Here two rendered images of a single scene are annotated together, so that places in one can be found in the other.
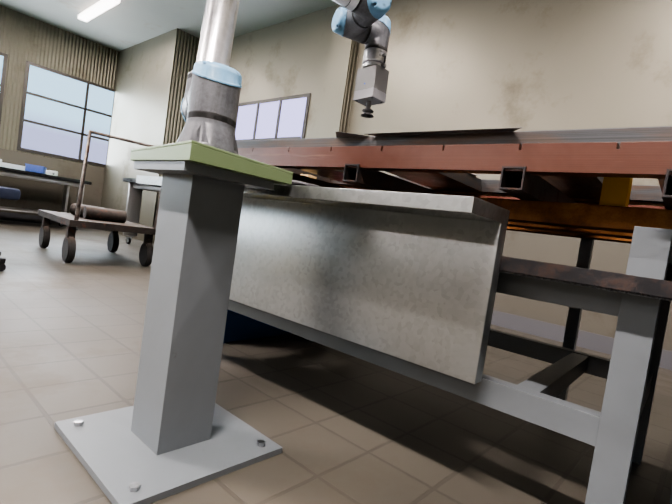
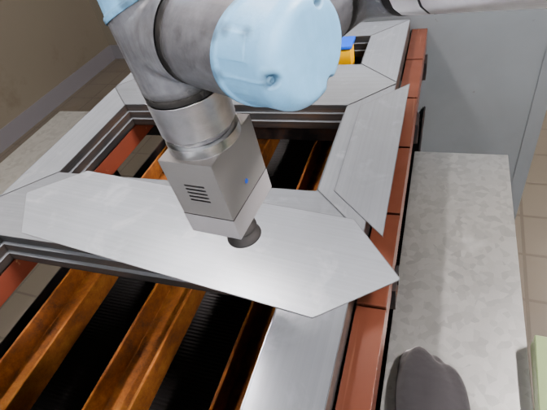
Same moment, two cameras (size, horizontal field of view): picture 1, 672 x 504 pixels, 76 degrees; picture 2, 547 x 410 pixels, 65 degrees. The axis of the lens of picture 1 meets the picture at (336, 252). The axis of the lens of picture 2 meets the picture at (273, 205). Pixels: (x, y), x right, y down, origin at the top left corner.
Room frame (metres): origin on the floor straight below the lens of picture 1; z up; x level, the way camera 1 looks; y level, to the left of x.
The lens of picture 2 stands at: (1.46, 0.34, 1.34)
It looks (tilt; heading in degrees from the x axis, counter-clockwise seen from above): 42 degrees down; 258
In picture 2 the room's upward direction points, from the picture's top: 14 degrees counter-clockwise
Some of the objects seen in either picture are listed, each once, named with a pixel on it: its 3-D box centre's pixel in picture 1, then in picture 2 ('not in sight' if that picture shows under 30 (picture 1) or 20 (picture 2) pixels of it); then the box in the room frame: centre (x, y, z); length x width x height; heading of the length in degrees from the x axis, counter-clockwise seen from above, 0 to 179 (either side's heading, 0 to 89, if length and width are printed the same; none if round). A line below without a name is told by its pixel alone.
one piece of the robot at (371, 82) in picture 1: (374, 85); (210, 167); (1.44, -0.05, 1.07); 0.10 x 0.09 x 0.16; 135
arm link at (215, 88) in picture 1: (215, 93); not in sight; (1.08, 0.35, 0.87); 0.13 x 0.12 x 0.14; 27
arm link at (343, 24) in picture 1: (353, 23); (264, 32); (1.38, 0.05, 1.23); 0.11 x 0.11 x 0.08; 27
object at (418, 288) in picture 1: (284, 258); not in sight; (1.34, 0.16, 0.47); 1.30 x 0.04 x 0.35; 51
